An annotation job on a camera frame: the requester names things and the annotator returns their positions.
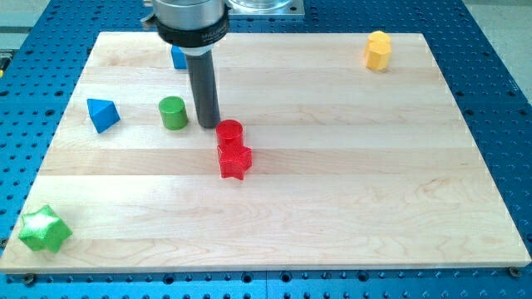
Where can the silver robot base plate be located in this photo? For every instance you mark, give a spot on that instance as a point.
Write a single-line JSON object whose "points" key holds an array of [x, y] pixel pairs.
{"points": [[266, 8]]}

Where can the blue perforated table plate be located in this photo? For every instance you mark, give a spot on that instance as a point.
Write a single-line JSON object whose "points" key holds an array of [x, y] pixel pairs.
{"points": [[43, 74]]}

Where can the blue cube block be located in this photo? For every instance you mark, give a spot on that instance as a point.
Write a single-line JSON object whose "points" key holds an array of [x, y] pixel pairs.
{"points": [[178, 58]]}

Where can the yellow hexagon block front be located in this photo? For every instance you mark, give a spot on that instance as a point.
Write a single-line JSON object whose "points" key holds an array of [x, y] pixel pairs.
{"points": [[377, 55]]}

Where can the green cylinder block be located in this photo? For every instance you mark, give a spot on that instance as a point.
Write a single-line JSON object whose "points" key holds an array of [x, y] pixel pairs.
{"points": [[173, 113]]}

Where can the red cylinder block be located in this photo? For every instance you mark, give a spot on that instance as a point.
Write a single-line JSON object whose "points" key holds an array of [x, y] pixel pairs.
{"points": [[230, 133]]}

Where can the blue triangle block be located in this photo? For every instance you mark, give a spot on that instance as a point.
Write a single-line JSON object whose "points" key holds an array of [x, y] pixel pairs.
{"points": [[103, 114]]}

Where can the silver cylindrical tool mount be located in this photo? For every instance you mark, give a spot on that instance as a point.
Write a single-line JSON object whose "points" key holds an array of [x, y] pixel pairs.
{"points": [[192, 25]]}

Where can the light wooden board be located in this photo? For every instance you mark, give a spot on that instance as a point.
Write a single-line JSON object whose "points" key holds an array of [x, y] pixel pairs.
{"points": [[351, 169]]}

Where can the yellow block rear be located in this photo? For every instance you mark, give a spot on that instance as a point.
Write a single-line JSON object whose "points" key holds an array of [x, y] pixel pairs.
{"points": [[379, 36]]}

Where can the green star block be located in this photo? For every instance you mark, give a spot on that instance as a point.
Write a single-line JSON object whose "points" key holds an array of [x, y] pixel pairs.
{"points": [[44, 230]]}

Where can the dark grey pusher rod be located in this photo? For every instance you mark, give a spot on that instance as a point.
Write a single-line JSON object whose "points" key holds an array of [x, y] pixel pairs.
{"points": [[203, 85]]}

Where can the red star block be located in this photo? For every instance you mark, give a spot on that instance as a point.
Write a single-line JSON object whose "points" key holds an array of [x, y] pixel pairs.
{"points": [[234, 161]]}

